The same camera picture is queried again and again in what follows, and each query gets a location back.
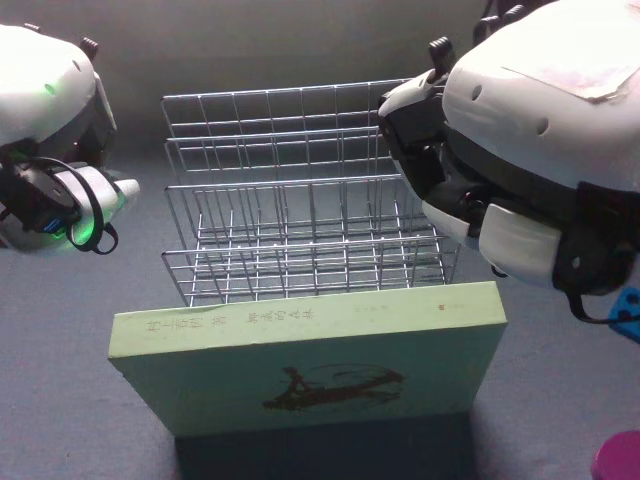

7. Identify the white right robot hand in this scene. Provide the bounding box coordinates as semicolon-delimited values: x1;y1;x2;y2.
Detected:
377;0;640;291

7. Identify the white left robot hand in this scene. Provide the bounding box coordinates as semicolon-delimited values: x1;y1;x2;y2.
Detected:
0;23;141;237

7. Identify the blue perforated plastic piece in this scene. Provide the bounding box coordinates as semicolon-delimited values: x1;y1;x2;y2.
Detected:
607;287;640;346

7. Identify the grey table cloth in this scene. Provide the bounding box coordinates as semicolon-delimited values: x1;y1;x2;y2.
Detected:
0;0;640;480

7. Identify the magenta round disc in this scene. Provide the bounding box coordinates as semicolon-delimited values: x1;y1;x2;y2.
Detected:
589;430;640;480

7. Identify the metal wire rack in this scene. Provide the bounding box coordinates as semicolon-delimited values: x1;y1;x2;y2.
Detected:
159;78;461;307

